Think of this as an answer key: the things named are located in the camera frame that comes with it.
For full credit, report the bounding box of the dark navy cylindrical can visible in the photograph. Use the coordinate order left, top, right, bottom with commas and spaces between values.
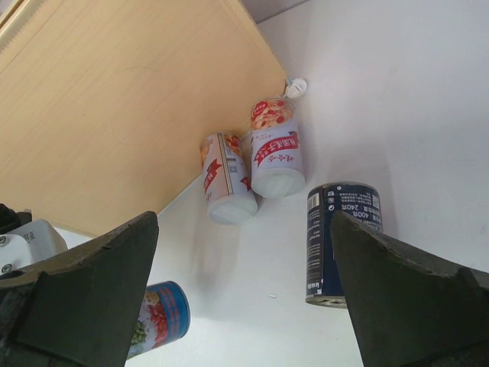
306, 182, 383, 309

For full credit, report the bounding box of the wooden cube counter box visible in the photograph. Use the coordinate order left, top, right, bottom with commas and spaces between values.
1, 1, 287, 236

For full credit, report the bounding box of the blue vegetable cylindrical can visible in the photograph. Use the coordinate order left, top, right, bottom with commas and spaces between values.
127, 281, 191, 359

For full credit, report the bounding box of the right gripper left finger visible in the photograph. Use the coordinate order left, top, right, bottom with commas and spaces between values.
1, 211, 159, 366

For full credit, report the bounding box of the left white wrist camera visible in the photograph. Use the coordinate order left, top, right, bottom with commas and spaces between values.
0, 219, 68, 275

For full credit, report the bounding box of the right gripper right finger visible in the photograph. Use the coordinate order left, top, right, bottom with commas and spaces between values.
330, 212, 488, 366

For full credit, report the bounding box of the red white can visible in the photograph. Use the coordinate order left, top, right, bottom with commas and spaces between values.
199, 132, 257, 225
251, 98, 306, 199

